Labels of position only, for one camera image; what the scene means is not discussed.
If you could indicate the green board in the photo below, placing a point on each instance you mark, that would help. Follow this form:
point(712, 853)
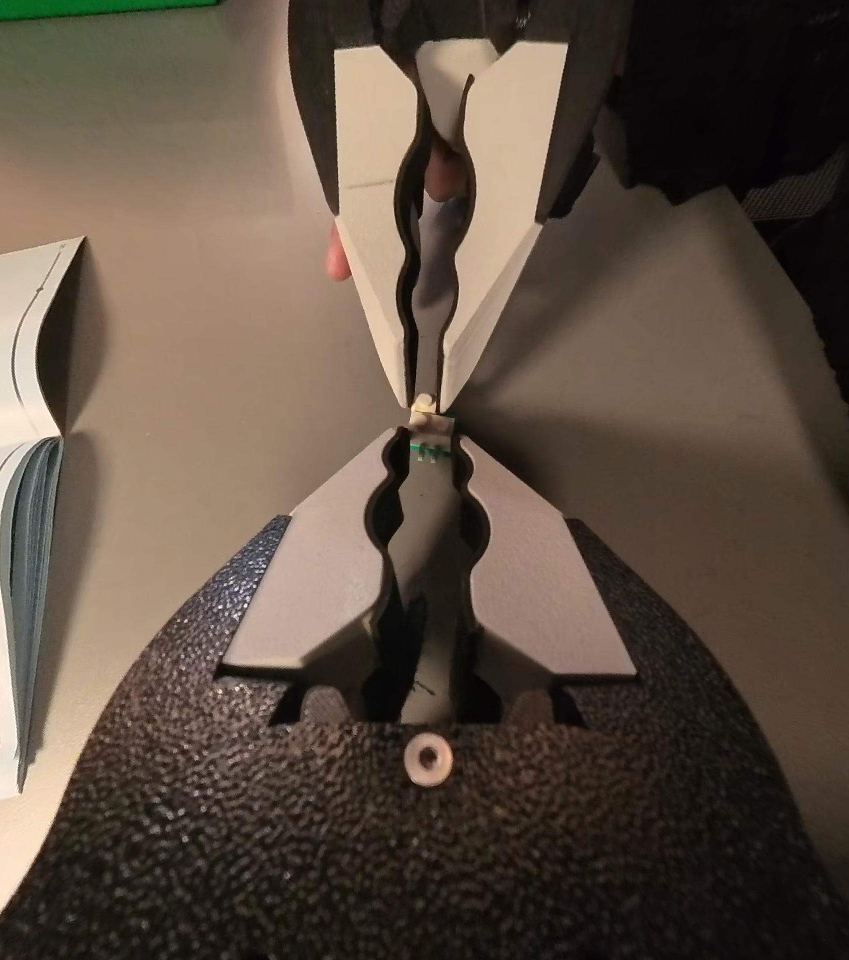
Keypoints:
point(57, 9)

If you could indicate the white and green lego assembly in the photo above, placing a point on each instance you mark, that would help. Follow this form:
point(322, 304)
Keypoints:
point(437, 430)

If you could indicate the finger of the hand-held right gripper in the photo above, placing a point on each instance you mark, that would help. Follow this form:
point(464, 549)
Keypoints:
point(368, 150)
point(514, 150)

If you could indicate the small white lego brick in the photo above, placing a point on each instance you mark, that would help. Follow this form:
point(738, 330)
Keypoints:
point(423, 405)

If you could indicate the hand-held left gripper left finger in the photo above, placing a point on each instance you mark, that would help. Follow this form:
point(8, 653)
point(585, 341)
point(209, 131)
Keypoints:
point(319, 577)

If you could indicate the person's right hand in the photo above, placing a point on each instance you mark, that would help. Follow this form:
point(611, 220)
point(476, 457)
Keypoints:
point(443, 176)

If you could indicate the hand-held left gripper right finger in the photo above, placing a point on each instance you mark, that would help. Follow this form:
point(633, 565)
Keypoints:
point(544, 585)

